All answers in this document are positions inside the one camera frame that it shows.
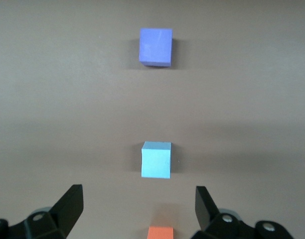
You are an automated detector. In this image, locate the orange foam block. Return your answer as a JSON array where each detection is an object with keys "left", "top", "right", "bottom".
[{"left": 147, "top": 226, "right": 174, "bottom": 239}]

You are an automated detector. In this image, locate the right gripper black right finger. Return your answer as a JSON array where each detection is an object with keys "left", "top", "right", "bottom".
[{"left": 193, "top": 186, "right": 293, "bottom": 239}]

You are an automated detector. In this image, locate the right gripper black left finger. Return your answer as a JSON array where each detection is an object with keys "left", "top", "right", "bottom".
[{"left": 0, "top": 184, "right": 84, "bottom": 239}]

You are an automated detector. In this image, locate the purple foam block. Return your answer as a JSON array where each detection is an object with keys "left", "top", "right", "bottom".
[{"left": 138, "top": 27, "right": 173, "bottom": 68}]

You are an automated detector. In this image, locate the light blue foam block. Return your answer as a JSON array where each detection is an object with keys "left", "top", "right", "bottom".
[{"left": 141, "top": 141, "right": 172, "bottom": 180}]

